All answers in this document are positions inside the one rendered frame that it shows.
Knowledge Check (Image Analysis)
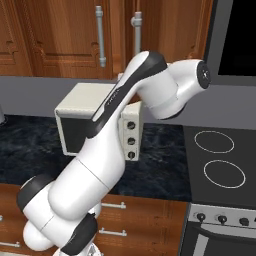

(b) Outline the wooden cabinet door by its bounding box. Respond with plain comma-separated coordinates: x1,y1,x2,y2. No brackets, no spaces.
14,0,115,80
0,0,24,77
125,0,214,64

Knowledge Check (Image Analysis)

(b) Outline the white toaster oven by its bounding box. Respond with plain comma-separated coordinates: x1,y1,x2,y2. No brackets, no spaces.
54,82,145,162

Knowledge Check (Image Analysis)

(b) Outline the wooden drawer front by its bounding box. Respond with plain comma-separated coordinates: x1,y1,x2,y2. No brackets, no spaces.
0,182,34,231
0,228,28,256
99,194,190,225
94,219,186,256

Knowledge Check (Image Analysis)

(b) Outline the black hob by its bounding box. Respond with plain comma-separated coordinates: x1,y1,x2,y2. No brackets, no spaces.
181,125,256,210

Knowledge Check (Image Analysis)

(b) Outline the black microwave oven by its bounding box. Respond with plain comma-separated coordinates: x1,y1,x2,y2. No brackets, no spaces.
203,0,256,87

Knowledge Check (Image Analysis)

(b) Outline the grey oven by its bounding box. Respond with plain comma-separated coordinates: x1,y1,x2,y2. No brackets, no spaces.
179,202,256,256

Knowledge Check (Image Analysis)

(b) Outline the grey drawer handle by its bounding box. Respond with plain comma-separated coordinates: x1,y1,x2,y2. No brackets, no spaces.
98,227,128,238
101,201,127,210
0,240,22,249

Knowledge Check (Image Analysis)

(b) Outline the grey cabinet door handle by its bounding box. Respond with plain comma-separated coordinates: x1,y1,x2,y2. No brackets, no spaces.
94,5,107,69
130,11,144,58

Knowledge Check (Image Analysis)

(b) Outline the grey oven door handle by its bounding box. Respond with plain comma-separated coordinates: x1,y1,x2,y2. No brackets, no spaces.
188,222,256,240

